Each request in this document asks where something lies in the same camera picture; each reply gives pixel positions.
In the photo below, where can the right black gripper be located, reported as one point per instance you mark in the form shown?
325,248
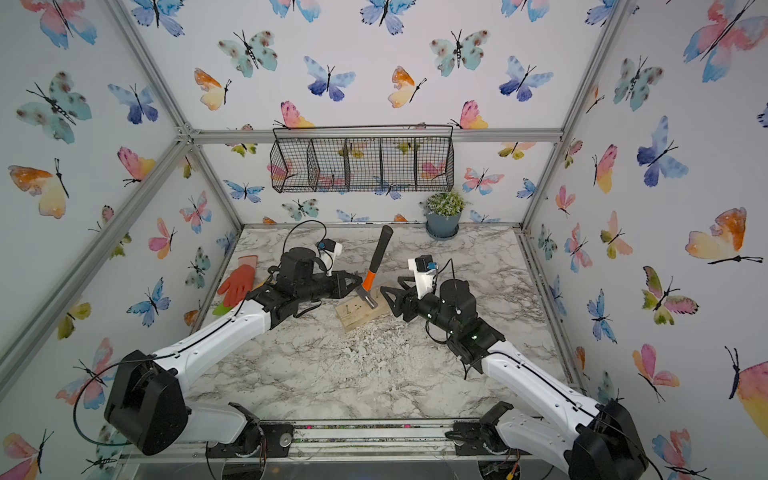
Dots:
407,300

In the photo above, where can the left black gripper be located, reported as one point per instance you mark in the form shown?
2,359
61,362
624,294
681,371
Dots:
340,289

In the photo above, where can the orange black claw hammer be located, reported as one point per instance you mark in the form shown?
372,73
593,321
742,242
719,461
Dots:
364,290

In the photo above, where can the wooden block with nails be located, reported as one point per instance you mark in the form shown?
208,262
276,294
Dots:
356,312

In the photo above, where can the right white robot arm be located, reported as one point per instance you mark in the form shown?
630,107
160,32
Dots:
578,435

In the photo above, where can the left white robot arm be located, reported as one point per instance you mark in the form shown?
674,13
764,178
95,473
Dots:
148,402

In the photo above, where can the red work glove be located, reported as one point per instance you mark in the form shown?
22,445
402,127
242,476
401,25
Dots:
241,281

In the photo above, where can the yellow green object under glove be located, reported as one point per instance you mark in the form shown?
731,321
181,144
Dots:
221,310

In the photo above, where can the potted green plant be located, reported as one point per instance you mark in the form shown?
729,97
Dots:
443,211

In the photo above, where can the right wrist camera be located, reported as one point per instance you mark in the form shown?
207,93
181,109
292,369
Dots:
425,271

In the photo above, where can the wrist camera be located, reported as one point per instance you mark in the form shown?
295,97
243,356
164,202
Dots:
328,251
425,271

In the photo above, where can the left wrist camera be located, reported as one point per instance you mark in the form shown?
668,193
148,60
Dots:
328,251

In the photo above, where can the black wire wall basket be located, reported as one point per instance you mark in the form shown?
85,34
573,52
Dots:
385,160

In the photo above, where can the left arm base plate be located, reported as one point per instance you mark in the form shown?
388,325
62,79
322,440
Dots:
265,441

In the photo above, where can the aluminium front rail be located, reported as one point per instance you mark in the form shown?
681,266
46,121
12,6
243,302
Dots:
364,440

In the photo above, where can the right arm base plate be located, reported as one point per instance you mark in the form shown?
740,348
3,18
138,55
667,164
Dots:
472,438

